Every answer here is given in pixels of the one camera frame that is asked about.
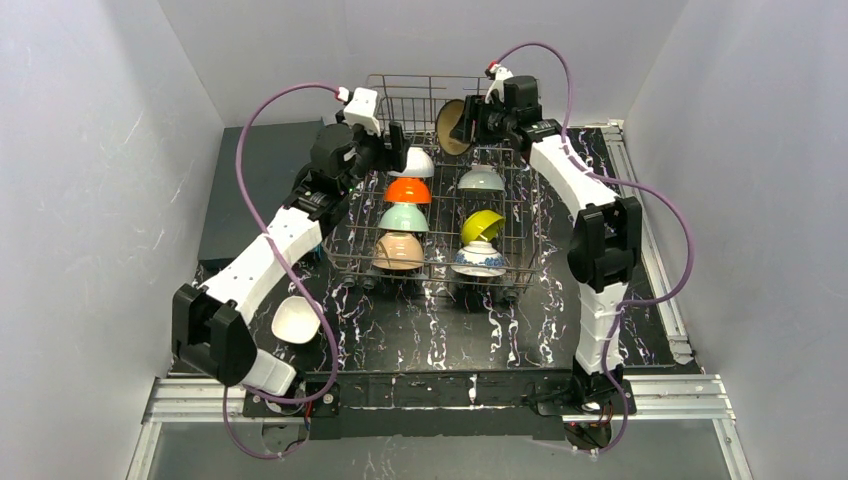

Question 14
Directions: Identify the white bowl blue band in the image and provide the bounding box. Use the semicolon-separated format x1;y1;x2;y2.
388;147;435;179

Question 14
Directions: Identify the orange rimmed white bowl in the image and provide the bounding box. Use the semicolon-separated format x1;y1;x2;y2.
384;177;432;205

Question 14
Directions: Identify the green bowl dark exterior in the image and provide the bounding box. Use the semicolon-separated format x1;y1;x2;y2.
457;165;505;192

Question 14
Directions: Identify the celadon green bowl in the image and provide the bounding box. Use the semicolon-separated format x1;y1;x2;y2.
378;203;429;233

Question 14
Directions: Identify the yellow bowl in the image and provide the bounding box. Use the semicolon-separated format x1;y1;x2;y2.
460;210;506;245

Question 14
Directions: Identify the beige floral bowl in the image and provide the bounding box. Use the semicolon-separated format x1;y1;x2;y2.
372;232;425;271

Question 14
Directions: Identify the blue patterned bowl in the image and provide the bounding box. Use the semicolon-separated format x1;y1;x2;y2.
450;241;506;278

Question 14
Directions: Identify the white square bowl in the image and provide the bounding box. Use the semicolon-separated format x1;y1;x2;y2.
271;296;321;345

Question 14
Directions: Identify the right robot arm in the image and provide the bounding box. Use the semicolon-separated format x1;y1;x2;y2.
435;76;642;405

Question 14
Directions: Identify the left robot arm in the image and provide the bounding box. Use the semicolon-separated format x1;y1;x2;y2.
171;122;410;405

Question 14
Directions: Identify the dark grey flat box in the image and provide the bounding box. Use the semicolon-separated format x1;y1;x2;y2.
198;120;324;272

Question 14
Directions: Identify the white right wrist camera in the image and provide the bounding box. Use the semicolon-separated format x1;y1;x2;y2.
484;61;514;104

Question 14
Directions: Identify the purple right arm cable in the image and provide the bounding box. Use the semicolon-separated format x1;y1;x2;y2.
484;41;697;454

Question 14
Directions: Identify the grey wire dish rack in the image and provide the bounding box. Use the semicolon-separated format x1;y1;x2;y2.
323;73;541;301

